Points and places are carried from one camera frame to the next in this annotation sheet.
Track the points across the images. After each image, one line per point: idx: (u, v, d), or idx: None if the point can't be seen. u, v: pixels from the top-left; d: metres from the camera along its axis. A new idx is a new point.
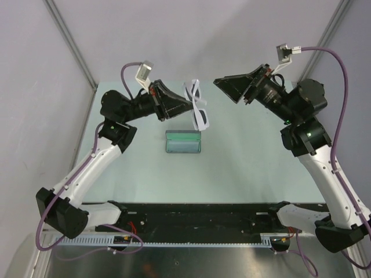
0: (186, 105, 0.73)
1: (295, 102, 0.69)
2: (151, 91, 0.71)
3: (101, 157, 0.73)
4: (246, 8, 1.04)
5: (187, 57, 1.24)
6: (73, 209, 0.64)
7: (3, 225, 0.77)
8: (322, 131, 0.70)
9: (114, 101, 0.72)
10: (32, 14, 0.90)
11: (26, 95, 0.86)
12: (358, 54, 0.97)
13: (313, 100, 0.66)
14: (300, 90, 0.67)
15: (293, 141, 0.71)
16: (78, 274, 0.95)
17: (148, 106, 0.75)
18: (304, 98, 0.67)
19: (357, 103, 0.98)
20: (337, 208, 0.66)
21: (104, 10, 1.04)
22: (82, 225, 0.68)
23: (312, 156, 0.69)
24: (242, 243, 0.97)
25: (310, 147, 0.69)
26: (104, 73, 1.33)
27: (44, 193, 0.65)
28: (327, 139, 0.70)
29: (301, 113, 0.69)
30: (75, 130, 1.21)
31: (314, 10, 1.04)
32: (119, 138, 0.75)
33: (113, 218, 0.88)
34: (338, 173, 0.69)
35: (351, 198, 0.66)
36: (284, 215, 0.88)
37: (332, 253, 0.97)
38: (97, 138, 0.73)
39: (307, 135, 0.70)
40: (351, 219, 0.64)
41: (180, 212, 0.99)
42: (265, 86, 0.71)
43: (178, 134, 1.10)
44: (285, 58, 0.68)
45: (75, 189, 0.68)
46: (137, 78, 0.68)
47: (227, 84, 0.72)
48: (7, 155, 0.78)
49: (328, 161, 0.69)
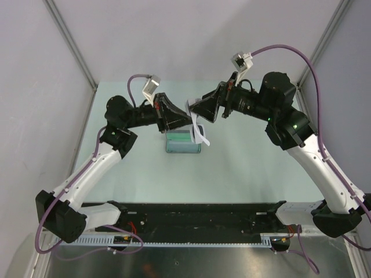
0: (186, 120, 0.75)
1: (265, 98, 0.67)
2: (156, 105, 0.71)
3: (101, 162, 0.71)
4: (246, 7, 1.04)
5: (186, 58, 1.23)
6: (73, 212, 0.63)
7: (3, 225, 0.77)
8: (306, 121, 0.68)
9: (119, 106, 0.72)
10: (32, 14, 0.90)
11: (26, 94, 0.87)
12: (357, 54, 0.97)
13: (280, 88, 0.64)
14: (266, 83, 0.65)
15: (282, 136, 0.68)
16: (78, 273, 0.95)
17: (151, 116, 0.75)
18: (272, 88, 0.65)
19: (357, 102, 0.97)
20: (333, 196, 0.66)
21: (105, 10, 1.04)
22: (80, 230, 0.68)
23: (302, 147, 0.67)
24: (242, 243, 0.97)
25: (298, 140, 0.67)
26: (104, 73, 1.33)
27: (45, 196, 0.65)
28: (313, 128, 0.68)
29: (277, 105, 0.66)
30: (76, 130, 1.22)
31: (314, 9, 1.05)
32: (119, 143, 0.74)
33: (113, 217, 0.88)
34: (328, 160, 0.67)
35: (344, 182, 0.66)
36: (283, 215, 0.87)
37: (333, 253, 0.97)
38: (98, 142, 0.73)
39: (293, 128, 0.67)
40: (347, 204, 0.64)
41: (181, 212, 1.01)
42: (234, 96, 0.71)
43: (178, 134, 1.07)
44: (242, 66, 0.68)
45: (75, 192, 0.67)
46: (144, 91, 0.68)
47: (200, 107, 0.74)
48: (7, 155, 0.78)
49: (318, 150, 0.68)
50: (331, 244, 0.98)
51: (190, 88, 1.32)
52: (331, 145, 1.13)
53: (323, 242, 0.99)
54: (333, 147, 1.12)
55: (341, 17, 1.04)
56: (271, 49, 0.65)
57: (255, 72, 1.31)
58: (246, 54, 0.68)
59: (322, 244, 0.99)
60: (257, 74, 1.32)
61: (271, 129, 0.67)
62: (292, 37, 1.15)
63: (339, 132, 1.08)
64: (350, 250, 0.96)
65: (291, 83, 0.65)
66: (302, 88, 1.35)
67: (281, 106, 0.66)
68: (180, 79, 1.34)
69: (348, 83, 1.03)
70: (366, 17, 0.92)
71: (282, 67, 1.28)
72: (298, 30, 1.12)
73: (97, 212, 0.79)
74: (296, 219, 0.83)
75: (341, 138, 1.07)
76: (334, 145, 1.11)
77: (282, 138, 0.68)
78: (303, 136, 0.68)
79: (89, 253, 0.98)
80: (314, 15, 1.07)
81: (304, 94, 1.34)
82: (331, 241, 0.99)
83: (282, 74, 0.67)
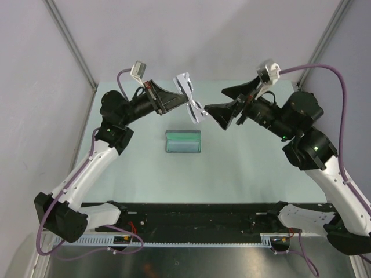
0: (181, 98, 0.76)
1: (286, 117, 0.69)
2: (146, 84, 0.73)
3: (98, 160, 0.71)
4: (247, 7, 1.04)
5: (187, 57, 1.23)
6: (73, 212, 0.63)
7: (3, 225, 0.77)
8: (327, 142, 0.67)
9: (115, 102, 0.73)
10: (32, 14, 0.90)
11: (26, 95, 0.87)
12: (358, 54, 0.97)
13: (309, 112, 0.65)
14: (293, 104, 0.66)
15: (300, 158, 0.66)
16: (78, 273, 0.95)
17: (146, 105, 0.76)
18: (299, 111, 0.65)
19: (358, 102, 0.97)
20: (353, 218, 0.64)
21: (105, 10, 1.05)
22: (81, 229, 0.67)
23: (323, 170, 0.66)
24: (242, 243, 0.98)
25: (319, 163, 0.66)
26: (104, 73, 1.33)
27: (43, 197, 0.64)
28: (333, 149, 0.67)
29: (301, 126, 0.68)
30: (76, 129, 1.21)
31: (314, 8, 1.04)
32: (115, 139, 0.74)
33: (113, 218, 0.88)
34: (349, 183, 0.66)
35: (364, 205, 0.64)
36: (286, 218, 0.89)
37: (333, 253, 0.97)
38: (94, 141, 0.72)
39: (313, 149, 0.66)
40: (367, 227, 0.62)
41: (180, 212, 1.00)
42: (253, 110, 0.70)
43: (178, 134, 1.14)
44: (267, 81, 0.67)
45: (73, 193, 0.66)
46: (132, 75, 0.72)
47: (216, 110, 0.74)
48: (7, 154, 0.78)
49: (338, 172, 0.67)
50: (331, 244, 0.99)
51: None
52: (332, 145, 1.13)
53: (323, 242, 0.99)
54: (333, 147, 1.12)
55: (341, 17, 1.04)
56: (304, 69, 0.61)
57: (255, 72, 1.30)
58: (273, 67, 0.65)
59: (322, 243, 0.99)
60: None
61: (289, 149, 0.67)
62: (292, 37, 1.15)
63: (339, 132, 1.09)
64: None
65: (317, 106, 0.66)
66: (302, 88, 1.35)
67: (305, 128, 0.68)
68: None
69: (348, 83, 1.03)
70: (366, 16, 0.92)
71: (282, 67, 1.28)
72: (299, 30, 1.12)
73: (97, 212, 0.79)
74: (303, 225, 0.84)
75: None
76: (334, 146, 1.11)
77: (302, 158, 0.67)
78: (323, 158, 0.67)
79: (89, 253, 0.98)
80: (315, 15, 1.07)
81: None
82: None
83: (308, 94, 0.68)
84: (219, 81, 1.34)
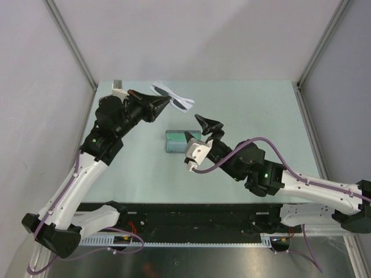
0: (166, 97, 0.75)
1: (236, 162, 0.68)
2: (130, 91, 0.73)
3: (84, 176, 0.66)
4: (247, 7, 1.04)
5: (187, 58, 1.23)
6: (61, 234, 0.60)
7: (4, 225, 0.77)
8: (272, 165, 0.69)
9: (112, 105, 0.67)
10: (32, 14, 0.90)
11: (26, 95, 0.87)
12: (357, 54, 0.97)
13: (257, 158, 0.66)
14: (242, 158, 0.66)
15: (263, 190, 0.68)
16: (78, 273, 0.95)
17: (137, 110, 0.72)
18: (249, 161, 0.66)
19: (359, 102, 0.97)
20: (336, 204, 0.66)
21: (105, 10, 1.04)
22: (75, 245, 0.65)
23: (283, 187, 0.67)
24: (242, 243, 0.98)
25: (276, 183, 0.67)
26: (104, 73, 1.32)
27: (30, 218, 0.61)
28: (280, 167, 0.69)
29: (254, 168, 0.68)
30: (76, 129, 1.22)
31: (314, 9, 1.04)
32: (101, 151, 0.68)
33: (112, 220, 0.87)
34: (310, 181, 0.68)
35: (336, 188, 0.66)
36: (289, 220, 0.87)
37: (333, 253, 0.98)
38: (79, 153, 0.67)
39: (265, 176, 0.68)
40: (352, 204, 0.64)
41: (181, 212, 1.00)
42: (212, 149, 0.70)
43: (178, 134, 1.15)
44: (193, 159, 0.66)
45: (59, 214, 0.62)
46: (113, 88, 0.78)
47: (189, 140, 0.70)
48: (7, 154, 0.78)
49: (297, 180, 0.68)
50: (331, 244, 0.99)
51: (191, 88, 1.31)
52: (332, 145, 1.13)
53: (323, 242, 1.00)
54: (333, 147, 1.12)
55: (341, 17, 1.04)
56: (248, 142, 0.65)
57: (256, 72, 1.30)
58: (194, 147, 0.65)
59: (322, 243, 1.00)
60: (257, 74, 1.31)
61: (250, 187, 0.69)
62: (293, 37, 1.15)
63: (339, 132, 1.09)
64: (351, 251, 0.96)
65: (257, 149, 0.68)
66: (302, 88, 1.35)
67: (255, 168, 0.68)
68: (180, 78, 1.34)
69: (348, 83, 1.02)
70: (366, 16, 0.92)
71: (282, 67, 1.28)
72: (299, 29, 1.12)
73: (92, 220, 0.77)
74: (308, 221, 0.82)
75: (341, 138, 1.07)
76: (334, 146, 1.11)
77: (264, 190, 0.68)
78: (277, 176, 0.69)
79: (89, 253, 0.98)
80: (315, 15, 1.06)
81: (304, 95, 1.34)
82: (331, 241, 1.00)
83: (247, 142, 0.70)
84: (219, 81, 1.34)
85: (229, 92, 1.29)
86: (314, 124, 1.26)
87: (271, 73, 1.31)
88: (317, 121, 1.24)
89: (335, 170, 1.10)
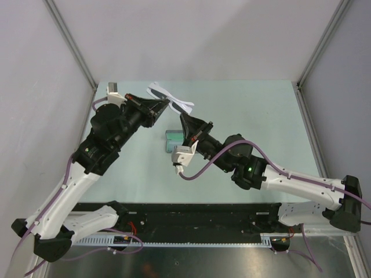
0: (163, 102, 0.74)
1: (225, 156, 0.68)
2: (128, 97, 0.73)
3: (72, 188, 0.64)
4: (247, 7, 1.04)
5: (187, 57, 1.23)
6: (46, 244, 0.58)
7: (5, 224, 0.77)
8: (257, 159, 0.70)
9: (111, 115, 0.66)
10: (32, 14, 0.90)
11: (26, 95, 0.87)
12: (358, 53, 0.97)
13: (244, 152, 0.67)
14: (230, 151, 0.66)
15: (248, 182, 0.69)
16: (78, 274, 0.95)
17: (136, 117, 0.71)
18: (236, 154, 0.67)
19: (359, 102, 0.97)
20: (318, 198, 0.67)
21: (105, 10, 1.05)
22: (64, 249, 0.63)
23: (265, 180, 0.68)
24: (242, 243, 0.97)
25: (259, 176, 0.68)
26: (104, 73, 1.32)
27: (17, 225, 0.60)
28: (263, 161, 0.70)
29: (241, 161, 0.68)
30: (76, 129, 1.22)
31: (313, 9, 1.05)
32: (93, 162, 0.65)
33: (110, 222, 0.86)
34: (293, 175, 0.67)
35: (318, 182, 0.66)
36: (286, 218, 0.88)
37: (332, 253, 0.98)
38: (70, 163, 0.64)
39: (249, 170, 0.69)
40: (334, 199, 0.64)
41: (181, 212, 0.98)
42: (203, 144, 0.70)
43: (177, 134, 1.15)
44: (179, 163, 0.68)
45: (45, 225, 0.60)
46: (109, 94, 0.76)
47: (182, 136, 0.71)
48: (7, 154, 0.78)
49: (279, 174, 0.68)
50: (331, 243, 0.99)
51: (191, 87, 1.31)
52: (332, 145, 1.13)
53: (323, 242, 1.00)
54: (333, 147, 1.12)
55: (342, 15, 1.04)
56: (235, 145, 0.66)
57: (256, 71, 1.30)
58: (181, 155, 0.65)
59: (322, 243, 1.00)
60: (257, 74, 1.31)
61: (236, 178, 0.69)
62: (293, 37, 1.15)
63: (339, 132, 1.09)
64: (350, 251, 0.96)
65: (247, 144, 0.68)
66: (302, 88, 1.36)
67: (246, 163, 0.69)
68: (180, 78, 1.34)
69: (349, 83, 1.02)
70: (366, 15, 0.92)
71: (282, 66, 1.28)
72: (298, 29, 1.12)
73: (87, 223, 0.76)
74: (306, 220, 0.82)
75: (341, 138, 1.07)
76: (334, 145, 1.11)
77: (249, 182, 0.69)
78: (262, 171, 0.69)
79: (90, 253, 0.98)
80: (314, 15, 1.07)
81: (304, 95, 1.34)
82: (331, 241, 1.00)
83: (235, 136, 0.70)
84: (220, 81, 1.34)
85: (229, 92, 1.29)
86: (313, 123, 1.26)
87: (271, 73, 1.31)
88: (317, 121, 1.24)
89: (335, 169, 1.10)
